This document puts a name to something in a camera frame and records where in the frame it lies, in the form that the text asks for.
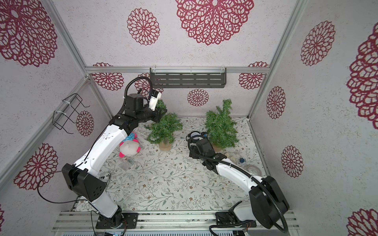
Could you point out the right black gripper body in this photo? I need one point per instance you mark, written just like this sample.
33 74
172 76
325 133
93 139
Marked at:
192 139

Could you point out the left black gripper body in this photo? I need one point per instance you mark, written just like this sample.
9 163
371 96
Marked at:
147 115

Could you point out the small green christmas tree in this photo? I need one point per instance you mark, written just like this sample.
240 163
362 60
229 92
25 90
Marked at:
220 127
162 133

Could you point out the clear string light battery box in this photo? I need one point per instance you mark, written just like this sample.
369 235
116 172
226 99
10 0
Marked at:
127 164

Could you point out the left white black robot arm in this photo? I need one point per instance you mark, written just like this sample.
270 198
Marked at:
81 177

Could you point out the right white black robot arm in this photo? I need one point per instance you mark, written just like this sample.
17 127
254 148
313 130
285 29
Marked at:
266 205

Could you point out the pink white plush toy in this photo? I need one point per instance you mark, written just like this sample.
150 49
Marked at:
129 146

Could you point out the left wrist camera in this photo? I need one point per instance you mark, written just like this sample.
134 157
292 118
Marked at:
155 97

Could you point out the grey wall shelf rack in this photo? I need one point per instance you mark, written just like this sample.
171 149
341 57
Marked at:
192 78

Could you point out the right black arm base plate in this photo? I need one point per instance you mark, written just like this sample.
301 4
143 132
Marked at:
230 219

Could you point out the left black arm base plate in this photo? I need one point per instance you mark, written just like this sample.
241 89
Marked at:
118 221

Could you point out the aluminium mounting rail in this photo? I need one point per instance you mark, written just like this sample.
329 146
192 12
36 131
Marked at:
84 221

